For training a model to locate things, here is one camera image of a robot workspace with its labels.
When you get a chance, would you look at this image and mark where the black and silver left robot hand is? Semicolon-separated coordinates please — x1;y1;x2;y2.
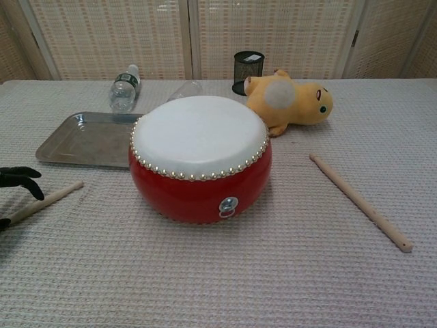
0;166;45;233

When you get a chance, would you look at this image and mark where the wooden drumstick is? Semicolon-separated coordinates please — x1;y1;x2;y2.
6;180;85;226
309;152;414;254

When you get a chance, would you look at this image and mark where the red drum white skin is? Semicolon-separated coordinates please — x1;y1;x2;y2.
128;95;273;226

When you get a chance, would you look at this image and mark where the rectangular steel tray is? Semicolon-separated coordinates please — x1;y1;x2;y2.
35;111;146;170

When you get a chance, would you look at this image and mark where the clear water bottle green label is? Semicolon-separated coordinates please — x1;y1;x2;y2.
108;64;141;113

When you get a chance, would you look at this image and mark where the bamboo folding screen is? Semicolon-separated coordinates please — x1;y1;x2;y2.
0;0;437;85

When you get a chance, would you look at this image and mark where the clear plastic cup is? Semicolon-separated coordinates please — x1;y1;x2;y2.
166;81;203;103

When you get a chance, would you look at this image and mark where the white woven tablecloth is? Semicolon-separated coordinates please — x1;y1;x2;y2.
0;78;437;328

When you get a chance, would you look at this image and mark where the black mesh pen holder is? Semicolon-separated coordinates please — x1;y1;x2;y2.
231;51;263;96

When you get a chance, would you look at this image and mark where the yellow plush toy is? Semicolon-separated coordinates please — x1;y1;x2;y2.
243;68;334;138

